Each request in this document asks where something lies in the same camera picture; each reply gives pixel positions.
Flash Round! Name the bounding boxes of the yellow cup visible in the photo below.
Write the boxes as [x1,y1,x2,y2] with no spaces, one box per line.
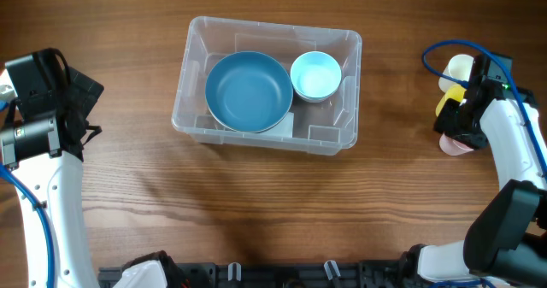
[435,85,466,116]

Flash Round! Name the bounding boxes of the pink cup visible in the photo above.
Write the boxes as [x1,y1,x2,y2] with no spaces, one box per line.
[439,134,473,156]

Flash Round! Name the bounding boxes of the cream white cup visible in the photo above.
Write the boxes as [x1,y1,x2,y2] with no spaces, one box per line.
[438,54,473,92]

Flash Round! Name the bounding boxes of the light blue small bowl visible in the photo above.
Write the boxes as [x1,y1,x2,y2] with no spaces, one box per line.
[290,51,342,97]

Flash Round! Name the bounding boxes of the dark blue bowl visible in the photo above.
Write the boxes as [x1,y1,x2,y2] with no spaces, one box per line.
[205,51,293,111]

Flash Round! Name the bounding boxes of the mint green small bowl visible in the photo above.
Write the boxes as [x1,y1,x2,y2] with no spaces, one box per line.
[294,89,336,103]

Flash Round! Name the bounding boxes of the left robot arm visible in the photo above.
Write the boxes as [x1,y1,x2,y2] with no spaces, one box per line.
[1,61,103,287]

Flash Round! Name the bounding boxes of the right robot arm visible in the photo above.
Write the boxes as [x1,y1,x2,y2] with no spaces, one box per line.
[414,76,546,287]

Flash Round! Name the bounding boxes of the clear plastic storage container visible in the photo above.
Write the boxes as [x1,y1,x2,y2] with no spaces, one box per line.
[171,16,362,156]

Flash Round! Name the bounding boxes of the white label sticker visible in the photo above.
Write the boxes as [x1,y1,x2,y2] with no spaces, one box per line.
[263,112,294,138]

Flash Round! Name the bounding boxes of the left blue cable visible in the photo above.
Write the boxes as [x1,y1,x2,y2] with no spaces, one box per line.
[0,102,56,288]

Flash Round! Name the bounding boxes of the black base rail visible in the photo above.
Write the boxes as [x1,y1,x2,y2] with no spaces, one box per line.
[97,260,411,288]

